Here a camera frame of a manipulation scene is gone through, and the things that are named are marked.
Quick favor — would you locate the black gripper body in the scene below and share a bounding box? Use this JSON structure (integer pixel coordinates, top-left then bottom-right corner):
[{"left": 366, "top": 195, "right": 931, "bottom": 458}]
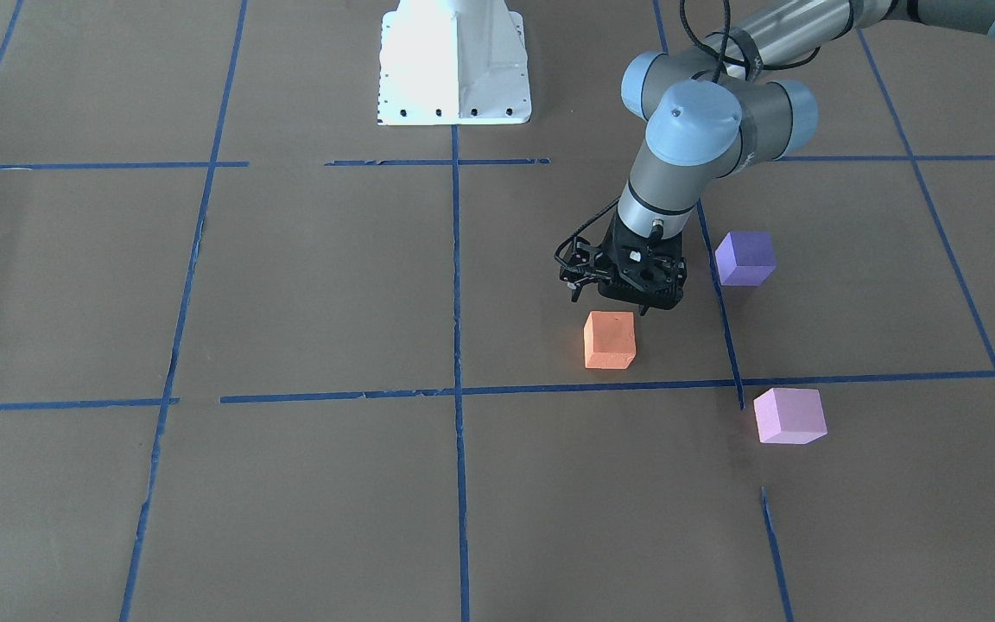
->
[{"left": 598, "top": 215, "right": 688, "bottom": 310}]

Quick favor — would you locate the orange foam cube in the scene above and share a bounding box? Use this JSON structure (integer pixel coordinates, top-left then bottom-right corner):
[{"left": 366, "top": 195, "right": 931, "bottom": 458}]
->
[{"left": 583, "top": 310, "right": 637, "bottom": 370}]

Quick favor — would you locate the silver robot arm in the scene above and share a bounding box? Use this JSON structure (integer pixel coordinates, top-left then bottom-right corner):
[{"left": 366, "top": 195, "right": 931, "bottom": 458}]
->
[{"left": 555, "top": 1, "right": 995, "bottom": 311}]

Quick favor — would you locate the purple foam cube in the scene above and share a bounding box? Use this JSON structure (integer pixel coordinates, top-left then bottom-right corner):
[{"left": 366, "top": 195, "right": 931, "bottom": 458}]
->
[{"left": 713, "top": 230, "right": 777, "bottom": 287}]

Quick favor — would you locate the pink foam cube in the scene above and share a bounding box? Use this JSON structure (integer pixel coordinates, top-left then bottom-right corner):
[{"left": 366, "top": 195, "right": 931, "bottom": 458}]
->
[{"left": 753, "top": 387, "right": 828, "bottom": 445}]

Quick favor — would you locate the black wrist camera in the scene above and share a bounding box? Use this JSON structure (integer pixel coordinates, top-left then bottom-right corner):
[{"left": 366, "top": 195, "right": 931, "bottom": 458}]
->
[{"left": 554, "top": 235, "right": 609, "bottom": 303}]

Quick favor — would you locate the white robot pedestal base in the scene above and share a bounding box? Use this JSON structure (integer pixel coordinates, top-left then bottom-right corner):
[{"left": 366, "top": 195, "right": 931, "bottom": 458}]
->
[{"left": 377, "top": 1, "right": 533, "bottom": 126}]

